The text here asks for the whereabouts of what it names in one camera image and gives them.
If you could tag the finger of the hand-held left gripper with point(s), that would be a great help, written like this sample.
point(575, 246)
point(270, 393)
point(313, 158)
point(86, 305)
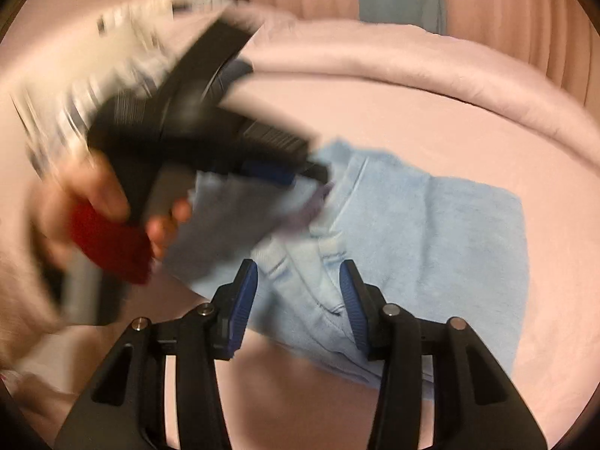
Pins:
point(269, 172)

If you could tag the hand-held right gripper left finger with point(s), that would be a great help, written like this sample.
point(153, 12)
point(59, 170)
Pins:
point(241, 311)

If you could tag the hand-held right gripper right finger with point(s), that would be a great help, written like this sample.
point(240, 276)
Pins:
point(354, 311)

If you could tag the light blue denim pants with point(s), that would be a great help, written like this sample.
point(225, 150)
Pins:
point(422, 253)

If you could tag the person's left forearm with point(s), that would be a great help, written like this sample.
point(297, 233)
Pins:
point(23, 300)

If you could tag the person's left hand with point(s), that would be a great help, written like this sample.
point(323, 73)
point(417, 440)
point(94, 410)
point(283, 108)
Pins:
point(101, 187)

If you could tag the plaid pillow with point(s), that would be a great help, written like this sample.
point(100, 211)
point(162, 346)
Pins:
point(117, 42)

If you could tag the pink duvet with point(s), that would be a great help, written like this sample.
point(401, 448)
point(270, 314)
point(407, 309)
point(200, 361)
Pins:
point(398, 56)

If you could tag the pink bed sheet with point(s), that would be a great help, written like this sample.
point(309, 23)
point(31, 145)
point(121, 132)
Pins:
point(468, 140)

